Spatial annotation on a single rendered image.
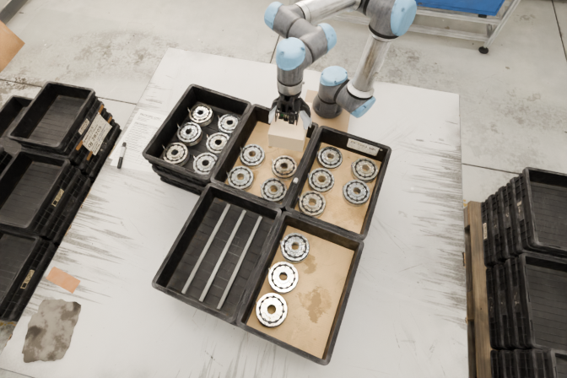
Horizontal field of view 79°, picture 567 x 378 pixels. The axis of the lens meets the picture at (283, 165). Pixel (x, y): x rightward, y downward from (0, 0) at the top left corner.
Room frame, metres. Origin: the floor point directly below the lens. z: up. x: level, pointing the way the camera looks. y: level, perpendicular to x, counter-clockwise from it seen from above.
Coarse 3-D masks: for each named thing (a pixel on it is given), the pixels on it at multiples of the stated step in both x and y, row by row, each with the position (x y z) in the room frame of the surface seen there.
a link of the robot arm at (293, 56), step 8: (288, 40) 0.70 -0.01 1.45; (296, 40) 0.70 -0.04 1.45; (280, 48) 0.68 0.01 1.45; (288, 48) 0.68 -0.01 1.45; (296, 48) 0.68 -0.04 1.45; (304, 48) 0.68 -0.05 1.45; (280, 56) 0.66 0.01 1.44; (288, 56) 0.65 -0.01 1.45; (296, 56) 0.65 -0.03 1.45; (304, 56) 0.67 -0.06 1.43; (280, 64) 0.66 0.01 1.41; (288, 64) 0.65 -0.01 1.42; (296, 64) 0.65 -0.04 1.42; (304, 64) 0.67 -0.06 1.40; (280, 72) 0.66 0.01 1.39; (288, 72) 0.65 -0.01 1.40; (296, 72) 0.65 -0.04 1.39; (280, 80) 0.66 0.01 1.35; (288, 80) 0.65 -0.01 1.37; (296, 80) 0.65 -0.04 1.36
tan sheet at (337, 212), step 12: (324, 144) 0.78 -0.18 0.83; (348, 156) 0.72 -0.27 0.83; (360, 156) 0.72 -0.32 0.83; (312, 168) 0.67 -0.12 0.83; (348, 168) 0.67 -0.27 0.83; (336, 180) 0.61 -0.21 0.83; (348, 180) 0.61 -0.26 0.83; (336, 192) 0.56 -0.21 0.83; (312, 204) 0.51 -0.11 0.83; (336, 204) 0.51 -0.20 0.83; (324, 216) 0.46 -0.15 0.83; (336, 216) 0.46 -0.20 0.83; (348, 216) 0.46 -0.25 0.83; (360, 216) 0.46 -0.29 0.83; (348, 228) 0.41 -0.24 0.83; (360, 228) 0.41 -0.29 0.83
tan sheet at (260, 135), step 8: (256, 128) 0.87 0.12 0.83; (264, 128) 0.87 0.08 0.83; (256, 136) 0.83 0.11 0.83; (264, 136) 0.83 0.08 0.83; (248, 144) 0.78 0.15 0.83; (256, 144) 0.78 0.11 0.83; (264, 144) 0.78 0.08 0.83; (304, 144) 0.78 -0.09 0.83; (272, 152) 0.75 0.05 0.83; (280, 152) 0.74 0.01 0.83; (288, 152) 0.74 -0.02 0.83; (296, 152) 0.74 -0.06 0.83; (296, 160) 0.70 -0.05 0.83; (256, 168) 0.67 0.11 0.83; (264, 168) 0.67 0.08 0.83; (256, 176) 0.63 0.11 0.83; (264, 176) 0.63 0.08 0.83; (272, 176) 0.63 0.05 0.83; (256, 184) 0.60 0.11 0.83; (288, 184) 0.59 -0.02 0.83; (256, 192) 0.56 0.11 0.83
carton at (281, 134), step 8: (280, 120) 0.70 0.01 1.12; (272, 128) 0.66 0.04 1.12; (280, 128) 0.66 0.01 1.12; (288, 128) 0.66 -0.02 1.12; (296, 128) 0.66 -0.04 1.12; (272, 136) 0.64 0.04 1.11; (280, 136) 0.63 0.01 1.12; (288, 136) 0.63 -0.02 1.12; (296, 136) 0.63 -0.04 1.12; (304, 136) 0.63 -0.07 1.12; (272, 144) 0.64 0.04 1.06; (280, 144) 0.63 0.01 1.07; (288, 144) 0.63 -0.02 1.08; (296, 144) 0.62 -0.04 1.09
